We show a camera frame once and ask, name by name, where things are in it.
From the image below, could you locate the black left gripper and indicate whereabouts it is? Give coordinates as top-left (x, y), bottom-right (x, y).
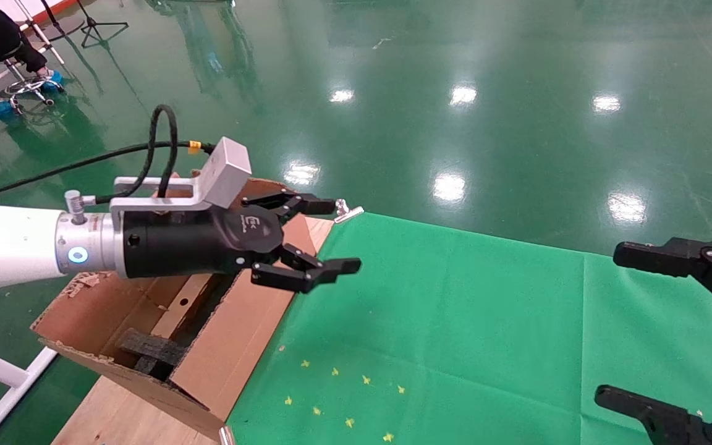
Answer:
top-left (122, 192), bottom-right (362, 294)

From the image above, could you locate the black tripod microphone stand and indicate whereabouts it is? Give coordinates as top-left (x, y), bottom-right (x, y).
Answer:
top-left (38, 0), bottom-right (129, 49)

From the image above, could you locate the large open cardboard carton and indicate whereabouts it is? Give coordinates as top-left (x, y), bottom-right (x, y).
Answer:
top-left (30, 176), bottom-right (335, 443)

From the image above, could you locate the thin black cable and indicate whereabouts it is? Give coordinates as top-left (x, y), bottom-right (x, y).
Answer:
top-left (0, 141), bottom-right (216, 205)

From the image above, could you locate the green table cloth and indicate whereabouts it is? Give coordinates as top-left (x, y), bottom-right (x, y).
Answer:
top-left (226, 212), bottom-right (712, 445)

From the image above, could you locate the black foam block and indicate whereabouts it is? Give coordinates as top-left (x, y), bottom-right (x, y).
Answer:
top-left (115, 328), bottom-right (187, 379)

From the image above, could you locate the chrome swivel stool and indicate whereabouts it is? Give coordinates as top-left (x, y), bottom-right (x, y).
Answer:
top-left (4, 59), bottom-right (55, 113)

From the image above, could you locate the thick black looped cable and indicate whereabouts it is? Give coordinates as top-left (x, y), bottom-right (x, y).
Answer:
top-left (140, 104), bottom-right (179, 200)

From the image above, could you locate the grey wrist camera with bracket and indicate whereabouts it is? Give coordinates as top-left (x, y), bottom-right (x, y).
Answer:
top-left (109, 137), bottom-right (252, 214)

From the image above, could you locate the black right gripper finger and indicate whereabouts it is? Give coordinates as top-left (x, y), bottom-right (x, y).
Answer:
top-left (595, 384), bottom-right (712, 445)
top-left (613, 235), bottom-right (712, 323)

